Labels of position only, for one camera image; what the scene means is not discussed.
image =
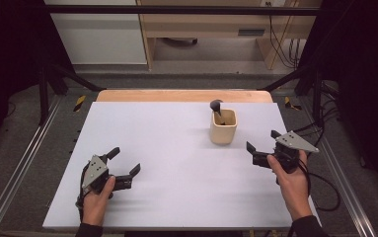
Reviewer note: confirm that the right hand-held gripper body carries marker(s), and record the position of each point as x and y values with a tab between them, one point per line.
291	143

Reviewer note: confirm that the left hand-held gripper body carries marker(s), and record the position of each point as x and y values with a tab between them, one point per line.
94	173

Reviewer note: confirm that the cream square cup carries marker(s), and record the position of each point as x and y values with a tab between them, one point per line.
222	135

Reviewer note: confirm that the black makeup brush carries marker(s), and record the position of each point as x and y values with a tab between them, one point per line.
215	106

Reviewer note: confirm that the person's left hand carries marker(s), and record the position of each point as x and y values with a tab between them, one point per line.
94	207

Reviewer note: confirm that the person's right hand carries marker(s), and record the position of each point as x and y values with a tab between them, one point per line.
293	191

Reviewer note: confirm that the yellow black tape marker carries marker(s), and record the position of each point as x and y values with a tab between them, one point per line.
80	102
290	103

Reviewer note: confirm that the white table sheet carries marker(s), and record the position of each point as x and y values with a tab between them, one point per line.
176	171

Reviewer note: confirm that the black curtain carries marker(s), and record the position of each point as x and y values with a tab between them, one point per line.
12	65
357	65

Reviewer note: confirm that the white cabinet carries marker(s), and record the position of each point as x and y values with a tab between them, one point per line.
101	39

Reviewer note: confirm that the wooden desk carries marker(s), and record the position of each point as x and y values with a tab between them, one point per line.
203	24

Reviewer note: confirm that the black frame strut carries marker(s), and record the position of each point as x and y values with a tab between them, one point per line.
74	77
288	79

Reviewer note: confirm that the aluminium floor rail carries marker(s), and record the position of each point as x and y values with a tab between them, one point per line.
18	168
344	184

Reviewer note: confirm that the black horizontal frame bar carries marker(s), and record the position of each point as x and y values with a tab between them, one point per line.
176	10

